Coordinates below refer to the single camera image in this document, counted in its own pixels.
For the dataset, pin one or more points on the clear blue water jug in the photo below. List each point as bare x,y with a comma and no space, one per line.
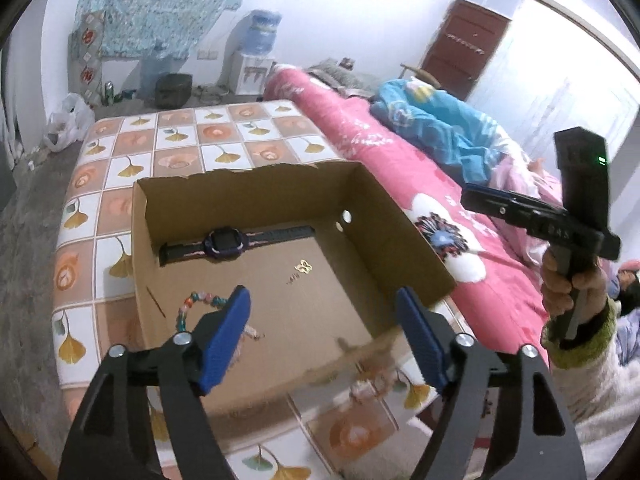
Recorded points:
152,72

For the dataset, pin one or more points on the patchwork hanging strip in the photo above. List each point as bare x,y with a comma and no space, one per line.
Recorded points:
89,60

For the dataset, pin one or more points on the green bottle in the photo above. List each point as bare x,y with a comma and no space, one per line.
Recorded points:
106,92

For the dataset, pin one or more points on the ginkgo leaf patterned tablecloth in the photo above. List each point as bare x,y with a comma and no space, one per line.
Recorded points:
125,170

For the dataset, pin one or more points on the teal patterned wall cloth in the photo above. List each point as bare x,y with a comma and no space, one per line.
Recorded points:
160,0

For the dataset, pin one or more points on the gold butterfly earring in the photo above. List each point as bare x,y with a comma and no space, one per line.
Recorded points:
303,267

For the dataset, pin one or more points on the white wall socket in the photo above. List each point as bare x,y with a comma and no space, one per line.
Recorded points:
207,54

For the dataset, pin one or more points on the pink floral bed quilt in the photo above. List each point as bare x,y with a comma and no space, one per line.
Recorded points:
380,160

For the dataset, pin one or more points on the person's right forearm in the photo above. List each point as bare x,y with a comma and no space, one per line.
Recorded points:
600,390

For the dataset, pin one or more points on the dark purple smart watch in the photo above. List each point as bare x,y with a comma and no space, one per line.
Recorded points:
222,241

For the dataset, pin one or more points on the wooden chair back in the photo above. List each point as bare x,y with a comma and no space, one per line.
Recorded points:
420,72

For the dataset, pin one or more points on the brown wooden door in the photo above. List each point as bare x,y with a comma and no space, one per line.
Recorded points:
462,50

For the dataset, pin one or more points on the person's right hand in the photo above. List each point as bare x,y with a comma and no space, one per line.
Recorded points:
552,290

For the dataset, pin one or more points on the white water dispenser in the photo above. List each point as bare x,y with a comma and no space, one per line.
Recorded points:
250,75

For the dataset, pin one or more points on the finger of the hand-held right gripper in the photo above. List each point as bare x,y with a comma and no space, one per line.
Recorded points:
492,202

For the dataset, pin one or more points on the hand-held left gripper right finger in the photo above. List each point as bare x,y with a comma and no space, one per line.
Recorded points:
420,340

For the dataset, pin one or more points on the brown cardboard box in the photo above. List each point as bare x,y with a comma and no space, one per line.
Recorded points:
310,310

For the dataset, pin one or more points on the grey fuzzy blanket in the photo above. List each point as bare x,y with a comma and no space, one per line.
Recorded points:
340,77

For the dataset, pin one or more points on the white plastic bag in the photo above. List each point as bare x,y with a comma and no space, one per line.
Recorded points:
67,125

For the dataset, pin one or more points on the blue patterned blanket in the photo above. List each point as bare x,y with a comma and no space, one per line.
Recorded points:
450,130

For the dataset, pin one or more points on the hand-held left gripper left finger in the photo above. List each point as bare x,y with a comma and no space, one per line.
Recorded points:
225,345

